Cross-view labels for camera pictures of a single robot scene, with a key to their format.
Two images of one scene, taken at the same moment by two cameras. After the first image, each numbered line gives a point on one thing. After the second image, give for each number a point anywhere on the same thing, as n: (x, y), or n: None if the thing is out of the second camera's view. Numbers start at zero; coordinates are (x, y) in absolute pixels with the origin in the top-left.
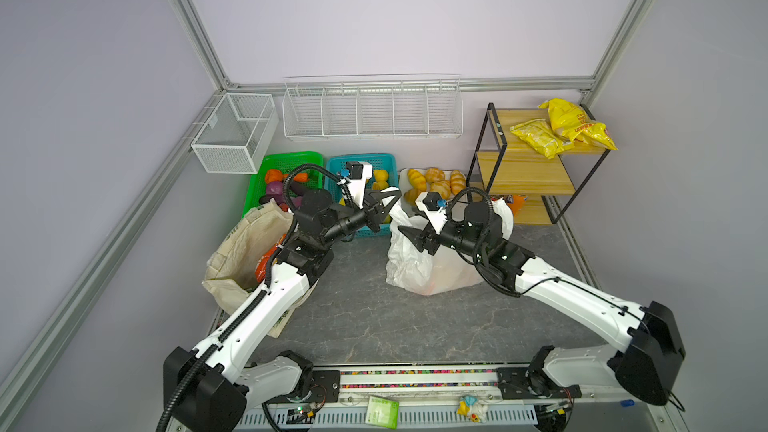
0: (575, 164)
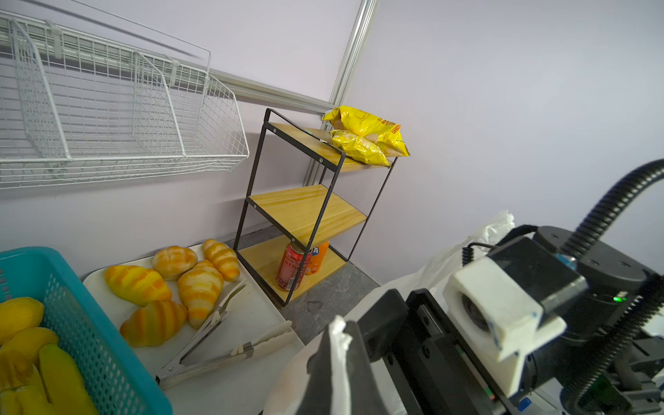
0: (294, 239)
